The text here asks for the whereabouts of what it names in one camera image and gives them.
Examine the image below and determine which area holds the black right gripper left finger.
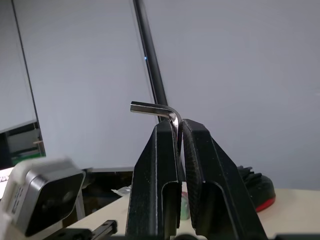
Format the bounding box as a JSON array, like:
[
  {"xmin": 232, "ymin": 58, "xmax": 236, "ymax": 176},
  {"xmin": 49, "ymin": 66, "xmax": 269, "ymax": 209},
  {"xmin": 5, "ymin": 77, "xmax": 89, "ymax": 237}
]
[{"xmin": 124, "ymin": 119, "xmax": 182, "ymax": 238}]

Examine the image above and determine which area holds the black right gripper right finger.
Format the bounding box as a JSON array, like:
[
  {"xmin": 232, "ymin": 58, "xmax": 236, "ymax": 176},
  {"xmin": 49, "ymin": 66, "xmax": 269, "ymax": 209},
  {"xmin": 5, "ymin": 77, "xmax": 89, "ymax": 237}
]
[{"xmin": 179, "ymin": 118, "xmax": 269, "ymax": 240}]

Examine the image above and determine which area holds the silver L-shaped hex key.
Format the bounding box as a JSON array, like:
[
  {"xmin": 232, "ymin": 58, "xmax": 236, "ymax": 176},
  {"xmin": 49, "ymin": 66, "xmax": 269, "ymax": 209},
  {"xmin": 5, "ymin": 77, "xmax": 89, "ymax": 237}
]
[{"xmin": 129, "ymin": 100, "xmax": 185, "ymax": 151}]

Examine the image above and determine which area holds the black and red hex key holder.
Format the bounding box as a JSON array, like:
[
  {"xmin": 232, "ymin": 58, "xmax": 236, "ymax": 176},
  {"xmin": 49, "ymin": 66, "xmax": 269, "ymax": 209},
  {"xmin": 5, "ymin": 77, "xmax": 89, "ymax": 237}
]
[{"xmin": 236, "ymin": 164, "xmax": 277, "ymax": 214}]

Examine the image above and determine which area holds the clear plastic bag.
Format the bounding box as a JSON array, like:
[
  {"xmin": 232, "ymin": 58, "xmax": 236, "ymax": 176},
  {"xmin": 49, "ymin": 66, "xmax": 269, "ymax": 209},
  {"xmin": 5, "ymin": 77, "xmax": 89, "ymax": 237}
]
[{"xmin": 110, "ymin": 186, "xmax": 132, "ymax": 199}]

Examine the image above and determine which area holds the small green and white object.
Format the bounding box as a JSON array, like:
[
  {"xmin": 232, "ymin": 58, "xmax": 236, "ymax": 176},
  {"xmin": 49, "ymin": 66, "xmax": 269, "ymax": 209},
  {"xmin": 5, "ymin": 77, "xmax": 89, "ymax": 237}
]
[{"xmin": 180, "ymin": 190, "xmax": 191, "ymax": 221}]

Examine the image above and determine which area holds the dark glass partition panel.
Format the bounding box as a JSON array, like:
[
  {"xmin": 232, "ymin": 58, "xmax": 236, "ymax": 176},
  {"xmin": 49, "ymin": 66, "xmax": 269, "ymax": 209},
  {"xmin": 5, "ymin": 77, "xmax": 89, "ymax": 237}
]
[{"xmin": 0, "ymin": 119, "xmax": 47, "ymax": 171}]

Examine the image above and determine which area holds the black vertical pole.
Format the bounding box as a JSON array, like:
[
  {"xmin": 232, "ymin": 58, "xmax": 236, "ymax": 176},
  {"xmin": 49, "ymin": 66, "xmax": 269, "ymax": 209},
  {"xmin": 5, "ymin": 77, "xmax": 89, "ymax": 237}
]
[{"xmin": 132, "ymin": 0, "xmax": 169, "ymax": 124}]

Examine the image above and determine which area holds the white grey camera module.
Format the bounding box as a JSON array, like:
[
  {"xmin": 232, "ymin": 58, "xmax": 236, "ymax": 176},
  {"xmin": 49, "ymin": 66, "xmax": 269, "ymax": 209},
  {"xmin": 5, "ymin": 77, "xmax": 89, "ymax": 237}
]
[{"xmin": 0, "ymin": 156, "xmax": 87, "ymax": 238}]

